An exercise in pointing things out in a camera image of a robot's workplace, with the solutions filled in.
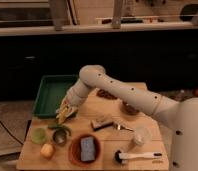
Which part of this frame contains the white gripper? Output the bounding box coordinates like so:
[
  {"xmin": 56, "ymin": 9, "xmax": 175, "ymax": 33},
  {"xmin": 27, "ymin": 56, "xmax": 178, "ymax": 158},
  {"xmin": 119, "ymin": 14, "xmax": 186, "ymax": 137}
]
[{"xmin": 56, "ymin": 89, "xmax": 83, "ymax": 119}]

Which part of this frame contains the yellow banana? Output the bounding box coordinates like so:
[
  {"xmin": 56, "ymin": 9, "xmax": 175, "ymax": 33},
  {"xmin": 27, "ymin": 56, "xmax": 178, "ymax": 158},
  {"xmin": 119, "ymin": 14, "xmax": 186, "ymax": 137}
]
[{"xmin": 56, "ymin": 105, "xmax": 77, "ymax": 124}]

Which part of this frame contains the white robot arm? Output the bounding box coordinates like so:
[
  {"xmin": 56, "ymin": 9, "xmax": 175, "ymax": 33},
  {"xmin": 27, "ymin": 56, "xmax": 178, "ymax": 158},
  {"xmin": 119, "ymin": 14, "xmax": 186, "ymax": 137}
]
[{"xmin": 57, "ymin": 65, "xmax": 198, "ymax": 171}]

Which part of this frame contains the green plastic cup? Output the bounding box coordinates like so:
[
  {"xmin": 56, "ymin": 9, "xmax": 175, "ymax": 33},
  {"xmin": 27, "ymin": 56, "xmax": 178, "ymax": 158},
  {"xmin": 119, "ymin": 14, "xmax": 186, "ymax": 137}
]
[{"xmin": 31, "ymin": 128, "xmax": 46, "ymax": 144}]

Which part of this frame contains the green pepper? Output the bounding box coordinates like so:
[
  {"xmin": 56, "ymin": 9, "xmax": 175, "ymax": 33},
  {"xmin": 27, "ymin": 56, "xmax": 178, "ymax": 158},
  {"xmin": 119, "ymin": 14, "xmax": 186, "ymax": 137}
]
[{"xmin": 47, "ymin": 124, "xmax": 72, "ymax": 136}]

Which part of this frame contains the green plastic tray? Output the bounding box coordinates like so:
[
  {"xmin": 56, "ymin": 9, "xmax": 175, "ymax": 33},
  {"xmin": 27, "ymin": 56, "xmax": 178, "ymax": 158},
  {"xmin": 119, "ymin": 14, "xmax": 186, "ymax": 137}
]
[{"xmin": 33, "ymin": 75, "xmax": 78, "ymax": 119}]

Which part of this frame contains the terracotta bowl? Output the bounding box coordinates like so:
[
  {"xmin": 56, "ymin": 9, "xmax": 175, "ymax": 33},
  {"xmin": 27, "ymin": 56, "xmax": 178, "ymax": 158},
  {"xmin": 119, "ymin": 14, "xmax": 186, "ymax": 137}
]
[{"xmin": 68, "ymin": 134, "xmax": 101, "ymax": 167}]

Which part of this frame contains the brown food piece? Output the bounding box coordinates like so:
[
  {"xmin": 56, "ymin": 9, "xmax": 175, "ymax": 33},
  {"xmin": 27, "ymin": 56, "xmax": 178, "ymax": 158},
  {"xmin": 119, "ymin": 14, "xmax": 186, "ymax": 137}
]
[{"xmin": 96, "ymin": 89, "xmax": 117, "ymax": 100}]

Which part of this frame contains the blue sponge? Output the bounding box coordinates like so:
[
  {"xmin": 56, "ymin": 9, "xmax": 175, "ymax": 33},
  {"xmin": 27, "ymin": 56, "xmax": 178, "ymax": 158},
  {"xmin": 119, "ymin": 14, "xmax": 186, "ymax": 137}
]
[{"xmin": 81, "ymin": 136, "xmax": 95, "ymax": 162}]

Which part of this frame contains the yellow lemon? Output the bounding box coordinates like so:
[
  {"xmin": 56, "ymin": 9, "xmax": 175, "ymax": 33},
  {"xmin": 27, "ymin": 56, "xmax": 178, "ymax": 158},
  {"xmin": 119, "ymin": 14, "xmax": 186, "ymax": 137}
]
[{"xmin": 40, "ymin": 144, "xmax": 55, "ymax": 158}]

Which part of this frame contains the metal fork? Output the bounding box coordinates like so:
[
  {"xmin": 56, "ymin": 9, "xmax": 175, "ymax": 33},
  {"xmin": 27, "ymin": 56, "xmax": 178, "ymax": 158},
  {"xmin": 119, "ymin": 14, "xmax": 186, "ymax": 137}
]
[{"xmin": 113, "ymin": 123, "xmax": 134, "ymax": 132}]

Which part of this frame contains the brown bowl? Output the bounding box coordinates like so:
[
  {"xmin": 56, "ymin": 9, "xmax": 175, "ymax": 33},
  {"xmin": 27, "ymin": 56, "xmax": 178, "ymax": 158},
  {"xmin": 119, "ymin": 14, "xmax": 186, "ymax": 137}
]
[{"xmin": 121, "ymin": 102, "xmax": 139, "ymax": 115}]

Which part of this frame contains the white dish brush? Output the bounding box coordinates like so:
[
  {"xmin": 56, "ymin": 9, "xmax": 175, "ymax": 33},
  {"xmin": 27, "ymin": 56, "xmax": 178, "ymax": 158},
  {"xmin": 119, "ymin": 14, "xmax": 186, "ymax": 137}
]
[{"xmin": 114, "ymin": 150, "xmax": 162, "ymax": 164}]

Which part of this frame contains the black floor cable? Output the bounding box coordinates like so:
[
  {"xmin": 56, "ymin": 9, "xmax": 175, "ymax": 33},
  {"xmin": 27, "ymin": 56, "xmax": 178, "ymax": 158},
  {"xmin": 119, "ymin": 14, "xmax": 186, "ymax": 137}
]
[{"xmin": 0, "ymin": 111, "xmax": 25, "ymax": 146}]

